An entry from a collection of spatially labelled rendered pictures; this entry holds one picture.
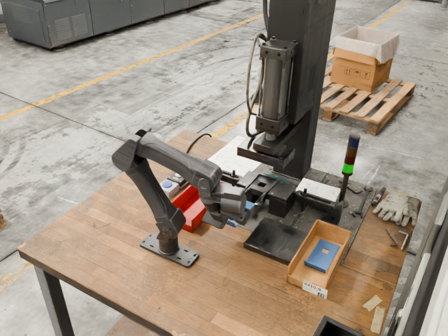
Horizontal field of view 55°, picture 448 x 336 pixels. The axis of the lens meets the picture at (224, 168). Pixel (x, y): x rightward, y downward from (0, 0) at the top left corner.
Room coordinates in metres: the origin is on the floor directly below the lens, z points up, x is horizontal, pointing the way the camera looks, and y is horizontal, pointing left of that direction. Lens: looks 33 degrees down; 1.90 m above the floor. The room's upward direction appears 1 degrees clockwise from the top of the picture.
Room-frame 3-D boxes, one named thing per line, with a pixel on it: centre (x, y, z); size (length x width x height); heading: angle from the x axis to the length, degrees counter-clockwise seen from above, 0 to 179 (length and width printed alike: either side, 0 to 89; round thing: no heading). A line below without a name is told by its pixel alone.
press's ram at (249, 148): (1.37, -0.18, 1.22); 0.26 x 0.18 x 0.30; 151
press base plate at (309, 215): (1.36, -0.22, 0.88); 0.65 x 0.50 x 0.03; 61
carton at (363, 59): (4.59, -1.50, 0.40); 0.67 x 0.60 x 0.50; 143
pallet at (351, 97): (4.32, -1.36, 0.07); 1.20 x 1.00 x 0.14; 144
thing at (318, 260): (1.01, -0.33, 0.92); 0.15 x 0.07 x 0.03; 149
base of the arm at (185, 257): (1.03, 0.18, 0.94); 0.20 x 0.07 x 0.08; 61
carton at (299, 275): (0.99, -0.31, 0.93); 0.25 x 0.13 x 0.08; 151
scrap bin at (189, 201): (1.26, 0.09, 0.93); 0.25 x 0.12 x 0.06; 151
